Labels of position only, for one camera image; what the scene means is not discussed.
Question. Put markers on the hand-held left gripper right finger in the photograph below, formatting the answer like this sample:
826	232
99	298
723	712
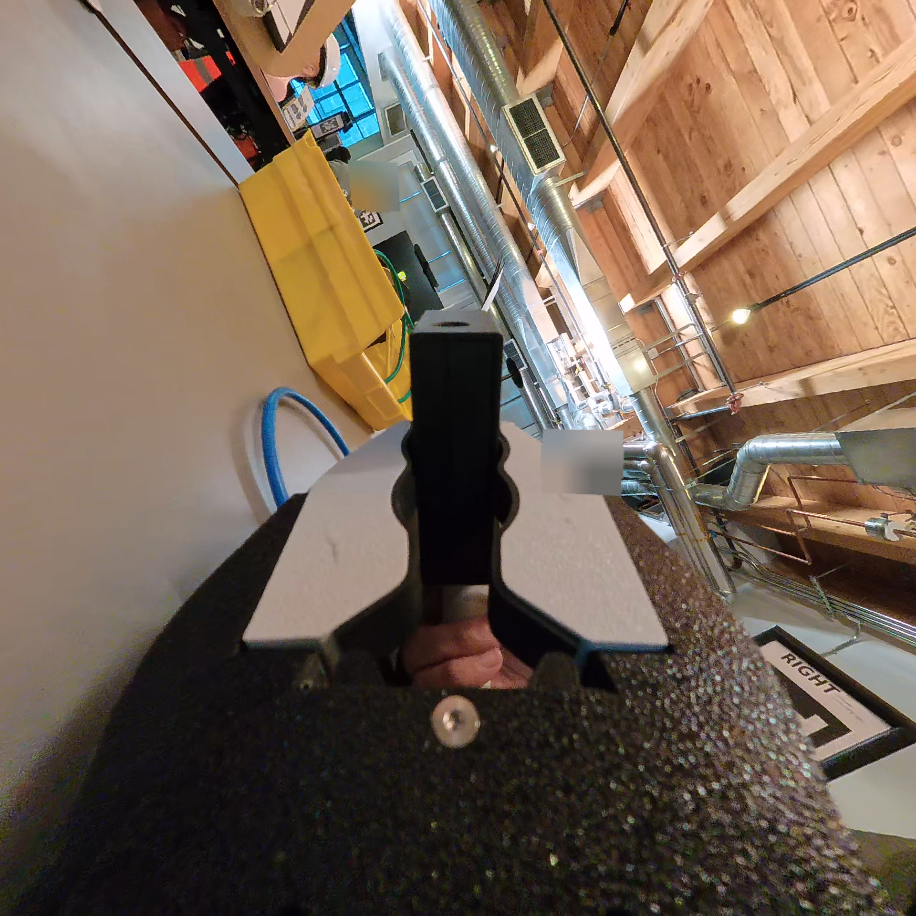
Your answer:
572	558

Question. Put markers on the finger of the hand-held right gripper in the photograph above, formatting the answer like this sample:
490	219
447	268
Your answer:
458	605

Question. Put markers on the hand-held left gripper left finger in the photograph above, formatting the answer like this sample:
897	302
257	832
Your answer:
343	544

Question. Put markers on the black ethernet port block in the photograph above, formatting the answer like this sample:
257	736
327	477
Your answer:
458	444

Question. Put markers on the yellow plastic bin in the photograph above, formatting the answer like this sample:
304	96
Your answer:
308	236

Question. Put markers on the person's right hand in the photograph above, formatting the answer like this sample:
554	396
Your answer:
458	655

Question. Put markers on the shiny steel pipe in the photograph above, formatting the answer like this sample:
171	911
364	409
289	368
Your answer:
680	501

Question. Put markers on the black-framed white sign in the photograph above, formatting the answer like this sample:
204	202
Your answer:
808	673

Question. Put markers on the black screen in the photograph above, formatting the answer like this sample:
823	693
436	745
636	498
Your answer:
422	286

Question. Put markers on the thin dark ceiling pipe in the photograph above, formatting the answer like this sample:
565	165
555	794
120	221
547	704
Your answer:
628	179

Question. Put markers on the black metal rod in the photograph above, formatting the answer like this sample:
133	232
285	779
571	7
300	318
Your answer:
830	270

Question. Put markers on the small ceiling vent grille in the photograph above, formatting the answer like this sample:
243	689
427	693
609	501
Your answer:
395	118

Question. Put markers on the large glazed window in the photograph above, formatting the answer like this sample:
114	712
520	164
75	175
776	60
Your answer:
350	79

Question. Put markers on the white hard hat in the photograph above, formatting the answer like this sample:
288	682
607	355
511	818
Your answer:
325	61

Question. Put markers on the cardboard box with printed sheet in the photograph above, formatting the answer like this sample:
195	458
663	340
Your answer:
286	61

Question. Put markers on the orange safety vest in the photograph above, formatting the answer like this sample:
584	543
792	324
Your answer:
204	71

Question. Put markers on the round metal elbow duct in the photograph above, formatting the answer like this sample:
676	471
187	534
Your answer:
787	451

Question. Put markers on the rectangular metal duct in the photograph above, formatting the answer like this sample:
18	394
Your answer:
880	461

